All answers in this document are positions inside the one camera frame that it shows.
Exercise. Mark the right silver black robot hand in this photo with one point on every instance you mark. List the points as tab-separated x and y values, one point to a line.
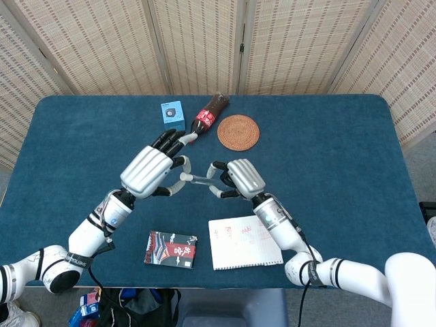
245	177

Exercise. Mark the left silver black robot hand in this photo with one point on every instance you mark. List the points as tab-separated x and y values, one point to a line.
146	170

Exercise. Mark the small white stopper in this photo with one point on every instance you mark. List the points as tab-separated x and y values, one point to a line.
184	176

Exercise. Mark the transparent glass test tube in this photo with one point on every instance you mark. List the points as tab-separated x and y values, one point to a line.
201	179

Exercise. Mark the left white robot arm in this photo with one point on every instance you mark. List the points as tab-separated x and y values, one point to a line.
85	238

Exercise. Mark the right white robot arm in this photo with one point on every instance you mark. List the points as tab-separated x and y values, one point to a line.
357	272

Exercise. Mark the round woven rattan coaster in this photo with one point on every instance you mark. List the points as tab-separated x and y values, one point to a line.
238	133

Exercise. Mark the light blue cardboard box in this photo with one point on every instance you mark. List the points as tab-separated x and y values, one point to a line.
173	116

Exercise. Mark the cola bottle with red cap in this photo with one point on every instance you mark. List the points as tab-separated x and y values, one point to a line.
206	117

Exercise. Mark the white spiral notebook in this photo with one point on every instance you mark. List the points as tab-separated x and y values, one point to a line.
238	248

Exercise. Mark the dark blue velvet tablecloth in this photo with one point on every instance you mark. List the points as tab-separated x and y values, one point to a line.
323	153

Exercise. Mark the black red printed flat box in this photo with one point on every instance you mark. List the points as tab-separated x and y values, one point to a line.
170	250

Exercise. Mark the black metal screen hinge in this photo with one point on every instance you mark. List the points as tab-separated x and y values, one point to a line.
241	47

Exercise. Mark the blue grey chair seat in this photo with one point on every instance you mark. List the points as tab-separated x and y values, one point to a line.
235	306

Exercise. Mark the bamboo folding screen panel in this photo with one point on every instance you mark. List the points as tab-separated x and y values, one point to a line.
299	44
402	61
201	44
24	102
95	47

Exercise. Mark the black bag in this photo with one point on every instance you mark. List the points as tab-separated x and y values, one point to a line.
136	306

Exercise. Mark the blue white packets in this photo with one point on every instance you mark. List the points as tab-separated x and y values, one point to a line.
86	306

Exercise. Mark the grey white shoe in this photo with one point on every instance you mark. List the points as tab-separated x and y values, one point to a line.
17	315

